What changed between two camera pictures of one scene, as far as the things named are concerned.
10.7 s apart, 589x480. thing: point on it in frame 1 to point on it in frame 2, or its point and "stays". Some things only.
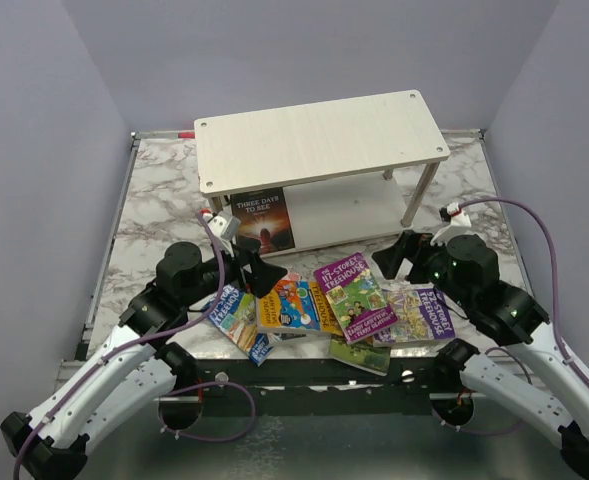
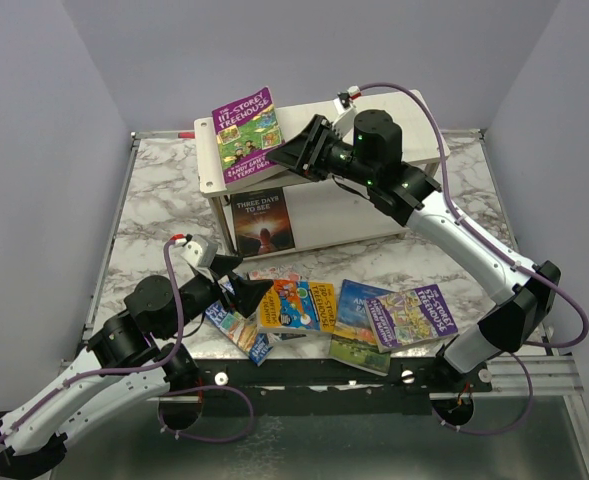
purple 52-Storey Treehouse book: [423, 315] stays
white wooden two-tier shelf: [354, 168] stays
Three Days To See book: [263, 215] stays
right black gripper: [413, 244] to [302, 153]
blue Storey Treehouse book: [235, 315] stays
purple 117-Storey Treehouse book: [354, 298] to [248, 132]
